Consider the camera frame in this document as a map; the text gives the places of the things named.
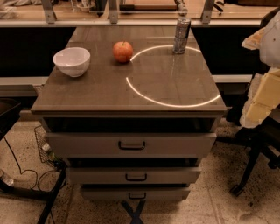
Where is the grey bottom drawer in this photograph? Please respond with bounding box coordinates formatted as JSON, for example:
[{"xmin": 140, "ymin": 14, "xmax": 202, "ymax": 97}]
[{"xmin": 80, "ymin": 187, "xmax": 190, "ymax": 200}]

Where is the grey drawer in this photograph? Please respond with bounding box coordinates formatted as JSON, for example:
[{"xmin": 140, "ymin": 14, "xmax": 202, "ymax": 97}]
[
  {"xmin": 80, "ymin": 187, "xmax": 190, "ymax": 200},
  {"xmin": 46, "ymin": 133, "xmax": 216, "ymax": 158},
  {"xmin": 67, "ymin": 167, "xmax": 201, "ymax": 185}
]

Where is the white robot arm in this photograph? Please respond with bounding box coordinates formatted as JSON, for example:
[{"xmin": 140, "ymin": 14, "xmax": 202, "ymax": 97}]
[{"xmin": 240, "ymin": 11, "xmax": 280, "ymax": 129}]

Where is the grey drawer cabinet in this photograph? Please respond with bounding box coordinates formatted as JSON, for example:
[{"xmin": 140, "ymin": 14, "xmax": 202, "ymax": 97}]
[{"xmin": 31, "ymin": 25, "xmax": 226, "ymax": 189}]

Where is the grey middle drawer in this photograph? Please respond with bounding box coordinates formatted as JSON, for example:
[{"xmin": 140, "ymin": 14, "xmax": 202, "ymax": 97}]
[{"xmin": 67, "ymin": 167, "xmax": 201, "ymax": 185}]

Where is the grey top drawer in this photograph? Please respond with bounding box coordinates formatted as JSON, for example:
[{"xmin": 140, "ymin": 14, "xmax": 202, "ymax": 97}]
[{"xmin": 46, "ymin": 133, "xmax": 216, "ymax": 158}]

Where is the red apple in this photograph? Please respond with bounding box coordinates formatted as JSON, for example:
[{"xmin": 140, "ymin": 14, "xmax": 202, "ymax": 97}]
[{"xmin": 113, "ymin": 41, "xmax": 133, "ymax": 63}]

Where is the white ceramic bowl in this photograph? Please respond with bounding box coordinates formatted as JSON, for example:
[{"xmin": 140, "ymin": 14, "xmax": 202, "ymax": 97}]
[{"xmin": 52, "ymin": 47, "xmax": 91, "ymax": 77}]

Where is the blue cross floor tape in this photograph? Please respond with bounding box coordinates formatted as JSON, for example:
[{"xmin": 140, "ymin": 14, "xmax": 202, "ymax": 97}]
[{"xmin": 121, "ymin": 200, "xmax": 145, "ymax": 224}]

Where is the black office chair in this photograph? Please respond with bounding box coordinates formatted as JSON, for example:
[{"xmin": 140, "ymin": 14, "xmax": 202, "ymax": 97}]
[{"xmin": 217, "ymin": 9, "xmax": 280, "ymax": 196}]

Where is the black stand left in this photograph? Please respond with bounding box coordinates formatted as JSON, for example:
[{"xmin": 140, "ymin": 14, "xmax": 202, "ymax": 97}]
[{"xmin": 0, "ymin": 98, "xmax": 72, "ymax": 224}]

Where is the black floor cable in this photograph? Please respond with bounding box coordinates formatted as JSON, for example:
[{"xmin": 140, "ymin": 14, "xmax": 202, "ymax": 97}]
[{"xmin": 3, "ymin": 136, "xmax": 67, "ymax": 192}]

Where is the wire mesh basket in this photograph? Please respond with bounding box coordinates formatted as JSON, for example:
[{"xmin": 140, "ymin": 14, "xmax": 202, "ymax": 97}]
[{"xmin": 34, "ymin": 125, "xmax": 65, "ymax": 171}]

